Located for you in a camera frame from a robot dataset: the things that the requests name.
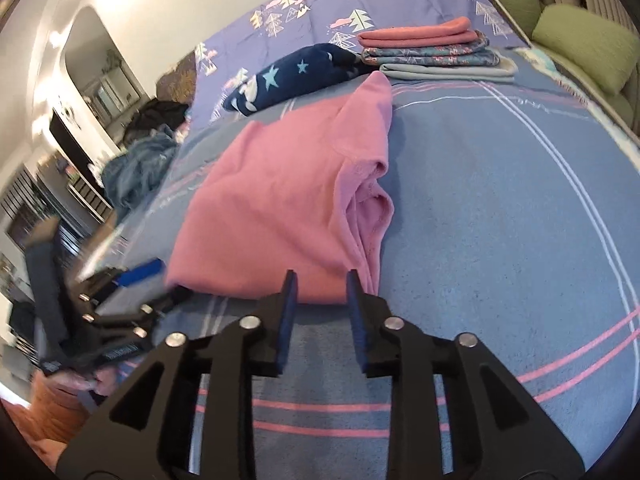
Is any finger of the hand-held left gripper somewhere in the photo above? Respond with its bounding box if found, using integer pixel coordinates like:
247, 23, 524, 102
75, 258, 167, 302
82, 285, 197, 342

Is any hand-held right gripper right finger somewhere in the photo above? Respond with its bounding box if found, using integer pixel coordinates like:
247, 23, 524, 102
346, 269, 586, 480

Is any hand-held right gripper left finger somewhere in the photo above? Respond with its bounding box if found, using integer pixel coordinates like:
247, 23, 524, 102
56, 270, 300, 480

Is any pink shirt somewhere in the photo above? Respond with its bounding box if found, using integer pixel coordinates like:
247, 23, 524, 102
165, 71, 396, 307

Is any person's left hand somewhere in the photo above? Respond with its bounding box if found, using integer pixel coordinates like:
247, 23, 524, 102
75, 362, 124, 399

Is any blue-grey fleece garment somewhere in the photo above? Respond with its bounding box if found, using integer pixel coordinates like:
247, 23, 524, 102
101, 132, 179, 211

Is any black television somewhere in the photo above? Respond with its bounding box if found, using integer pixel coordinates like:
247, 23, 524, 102
49, 107, 97, 169

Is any black cloth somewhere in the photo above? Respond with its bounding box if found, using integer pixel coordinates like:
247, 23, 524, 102
125, 100, 189, 144

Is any dark floral pillow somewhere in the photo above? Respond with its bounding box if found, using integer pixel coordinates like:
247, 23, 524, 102
157, 55, 199, 107

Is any navy star print fleece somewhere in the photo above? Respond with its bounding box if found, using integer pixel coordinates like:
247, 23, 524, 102
222, 44, 364, 116

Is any grey folded cloth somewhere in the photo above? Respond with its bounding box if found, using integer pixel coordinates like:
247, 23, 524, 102
379, 57, 517, 85

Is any floral folded cloth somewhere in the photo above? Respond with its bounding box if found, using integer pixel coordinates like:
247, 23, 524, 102
361, 30, 501, 69

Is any coral folded cloth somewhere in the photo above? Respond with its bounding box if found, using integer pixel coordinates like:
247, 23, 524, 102
357, 16, 481, 47

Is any purple tree-print pillow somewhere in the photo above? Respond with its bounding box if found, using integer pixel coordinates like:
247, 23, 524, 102
192, 0, 532, 124

